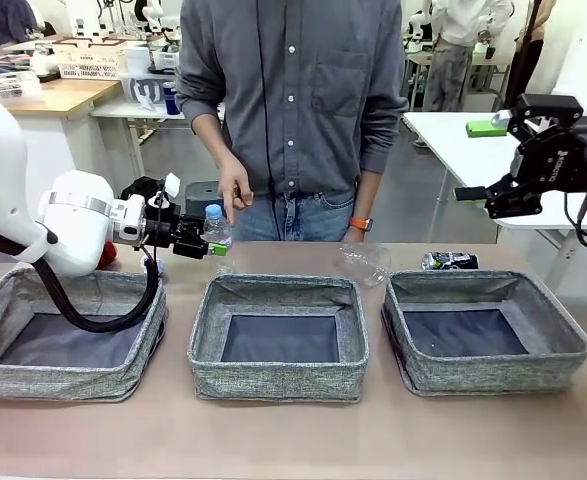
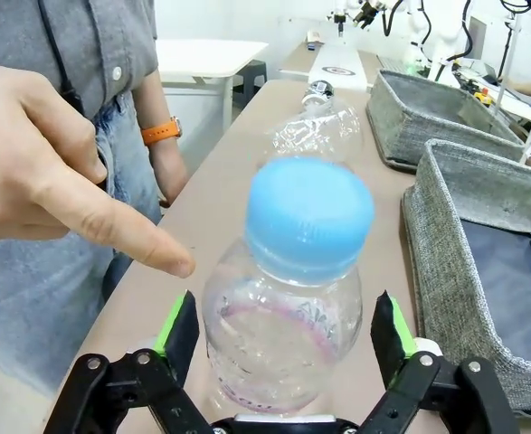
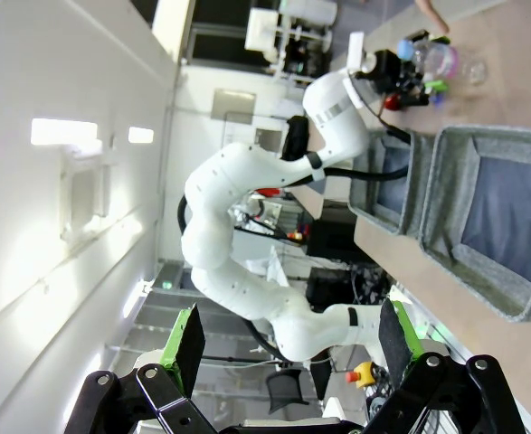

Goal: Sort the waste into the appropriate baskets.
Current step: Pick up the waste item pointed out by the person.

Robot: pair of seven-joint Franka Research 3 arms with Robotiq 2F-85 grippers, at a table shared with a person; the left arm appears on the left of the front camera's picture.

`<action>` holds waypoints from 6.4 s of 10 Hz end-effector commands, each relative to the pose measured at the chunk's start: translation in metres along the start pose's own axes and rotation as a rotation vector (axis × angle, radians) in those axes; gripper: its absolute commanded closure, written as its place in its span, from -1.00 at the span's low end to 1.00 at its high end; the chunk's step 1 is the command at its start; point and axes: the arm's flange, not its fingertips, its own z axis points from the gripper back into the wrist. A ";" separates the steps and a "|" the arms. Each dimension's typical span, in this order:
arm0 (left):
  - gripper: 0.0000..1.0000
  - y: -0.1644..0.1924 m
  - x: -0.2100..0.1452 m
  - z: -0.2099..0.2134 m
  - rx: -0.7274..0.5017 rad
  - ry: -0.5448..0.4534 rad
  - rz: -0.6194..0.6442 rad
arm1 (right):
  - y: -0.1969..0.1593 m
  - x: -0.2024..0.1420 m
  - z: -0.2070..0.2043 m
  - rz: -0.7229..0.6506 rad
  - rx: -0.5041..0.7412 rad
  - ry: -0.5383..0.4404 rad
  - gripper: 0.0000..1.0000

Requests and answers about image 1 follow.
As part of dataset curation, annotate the crushed red can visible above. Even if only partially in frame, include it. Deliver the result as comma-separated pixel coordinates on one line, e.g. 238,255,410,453
96,242,120,270

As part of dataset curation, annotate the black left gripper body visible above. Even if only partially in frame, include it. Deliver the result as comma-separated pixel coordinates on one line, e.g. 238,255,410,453
144,201,188,255

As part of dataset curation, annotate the small white labelled box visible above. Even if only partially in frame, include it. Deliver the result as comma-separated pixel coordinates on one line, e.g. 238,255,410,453
0,69,43,102

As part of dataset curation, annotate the clear printed storage box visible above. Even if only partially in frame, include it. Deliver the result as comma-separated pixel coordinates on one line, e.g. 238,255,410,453
121,74,167,107

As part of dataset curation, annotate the person's left forearm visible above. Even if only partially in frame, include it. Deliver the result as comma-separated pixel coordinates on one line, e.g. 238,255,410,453
348,168,390,221

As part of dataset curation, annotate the left arm black cable sleeve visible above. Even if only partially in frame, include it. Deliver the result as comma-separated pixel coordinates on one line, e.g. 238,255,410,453
0,219,162,334

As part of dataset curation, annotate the person's right forearm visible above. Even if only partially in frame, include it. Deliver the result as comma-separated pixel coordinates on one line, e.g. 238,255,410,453
191,112,238,170

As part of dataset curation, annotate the white slotted crate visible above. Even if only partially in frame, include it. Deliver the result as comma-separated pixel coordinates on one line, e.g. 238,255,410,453
51,38,128,80

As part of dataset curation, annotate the white plastic tub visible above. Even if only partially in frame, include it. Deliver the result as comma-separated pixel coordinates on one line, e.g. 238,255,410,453
124,44,150,77

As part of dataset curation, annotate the bystander in black trousers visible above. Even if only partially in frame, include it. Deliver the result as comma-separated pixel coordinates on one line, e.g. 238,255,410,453
502,0,547,109

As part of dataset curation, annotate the grey plastic stool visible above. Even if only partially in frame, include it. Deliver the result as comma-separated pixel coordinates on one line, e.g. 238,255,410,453
185,180,224,222

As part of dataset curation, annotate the blue drink can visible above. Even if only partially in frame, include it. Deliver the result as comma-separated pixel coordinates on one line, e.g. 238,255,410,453
163,81,181,117

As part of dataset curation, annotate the person in grey shirt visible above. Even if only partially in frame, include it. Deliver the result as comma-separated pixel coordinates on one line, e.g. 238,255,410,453
175,0,409,244

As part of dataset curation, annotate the crushed black can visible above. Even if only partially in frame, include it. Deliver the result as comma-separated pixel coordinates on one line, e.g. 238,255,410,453
421,251,480,272

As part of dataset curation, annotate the small white mesh basket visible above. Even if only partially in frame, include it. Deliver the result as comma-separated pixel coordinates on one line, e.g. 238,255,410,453
151,47,181,72

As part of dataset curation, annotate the grey fabric basket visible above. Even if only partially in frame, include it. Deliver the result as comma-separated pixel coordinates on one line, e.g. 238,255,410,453
187,273,370,404
0,267,169,404
381,269,587,399

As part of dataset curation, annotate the white background table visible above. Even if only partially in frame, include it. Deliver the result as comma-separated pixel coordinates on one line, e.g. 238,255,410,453
90,94,225,167

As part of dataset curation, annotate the thin black cord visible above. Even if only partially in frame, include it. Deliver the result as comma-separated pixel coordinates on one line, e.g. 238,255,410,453
260,0,281,242

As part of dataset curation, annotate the white background desk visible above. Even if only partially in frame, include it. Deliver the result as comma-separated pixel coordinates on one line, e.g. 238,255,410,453
402,45,512,112

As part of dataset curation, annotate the bystander in white shirt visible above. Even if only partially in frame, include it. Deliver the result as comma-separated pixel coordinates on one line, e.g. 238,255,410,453
422,0,515,113

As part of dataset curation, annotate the clear bottle with blue cap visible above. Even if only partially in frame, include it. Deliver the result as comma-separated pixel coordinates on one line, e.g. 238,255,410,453
201,203,237,275

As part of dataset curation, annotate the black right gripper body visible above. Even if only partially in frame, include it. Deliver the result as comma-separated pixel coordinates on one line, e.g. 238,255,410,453
514,116,587,194

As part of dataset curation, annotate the clear plastic cup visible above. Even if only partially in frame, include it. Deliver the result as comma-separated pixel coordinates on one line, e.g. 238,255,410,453
337,243,392,288

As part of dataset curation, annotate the bystander in blue top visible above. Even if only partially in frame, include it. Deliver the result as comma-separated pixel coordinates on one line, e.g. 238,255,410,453
0,0,40,52

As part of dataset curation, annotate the black backpack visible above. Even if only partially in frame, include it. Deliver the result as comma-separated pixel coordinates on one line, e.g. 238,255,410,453
119,175,174,202

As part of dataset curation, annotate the person's right hand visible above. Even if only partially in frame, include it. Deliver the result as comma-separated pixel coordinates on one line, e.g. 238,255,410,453
216,154,255,226

